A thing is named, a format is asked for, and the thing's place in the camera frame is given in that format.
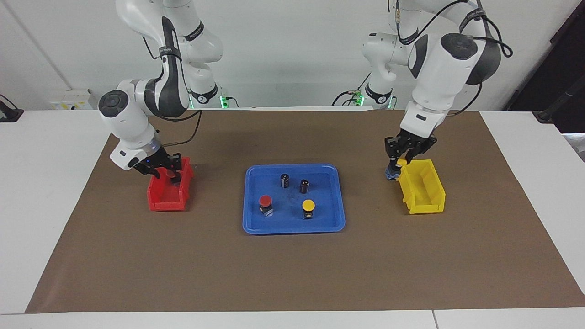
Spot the blue plastic tray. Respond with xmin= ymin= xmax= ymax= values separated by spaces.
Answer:
xmin=242 ymin=164 xmax=346 ymax=235

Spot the red plastic storage bin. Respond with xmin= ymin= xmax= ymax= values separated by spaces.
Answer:
xmin=147 ymin=157 xmax=194 ymax=212

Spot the yellow plastic storage bin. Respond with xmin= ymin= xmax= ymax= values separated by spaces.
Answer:
xmin=395 ymin=159 xmax=446 ymax=215

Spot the black stand leg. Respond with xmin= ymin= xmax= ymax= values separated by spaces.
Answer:
xmin=532 ymin=85 xmax=585 ymax=125

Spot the brown paper table mat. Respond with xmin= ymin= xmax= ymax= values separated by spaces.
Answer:
xmin=25 ymin=109 xmax=585 ymax=314

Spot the black clamp foot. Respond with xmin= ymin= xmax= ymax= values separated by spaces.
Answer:
xmin=0 ymin=94 xmax=24 ymax=123

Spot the grey crumpled sheet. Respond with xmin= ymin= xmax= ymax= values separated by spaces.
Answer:
xmin=561 ymin=133 xmax=585 ymax=163

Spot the black background panel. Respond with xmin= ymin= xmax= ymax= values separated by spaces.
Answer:
xmin=505 ymin=0 xmax=585 ymax=134

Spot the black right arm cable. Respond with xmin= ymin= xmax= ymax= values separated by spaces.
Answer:
xmin=142 ymin=34 xmax=203 ymax=149

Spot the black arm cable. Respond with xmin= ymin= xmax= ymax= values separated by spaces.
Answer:
xmin=142 ymin=34 xmax=203 ymax=149
xmin=388 ymin=0 xmax=513 ymax=117

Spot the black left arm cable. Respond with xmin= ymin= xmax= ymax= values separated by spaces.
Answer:
xmin=388 ymin=0 xmax=513 ymax=117

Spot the white wall power box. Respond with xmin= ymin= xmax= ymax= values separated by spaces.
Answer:
xmin=49 ymin=89 xmax=93 ymax=111

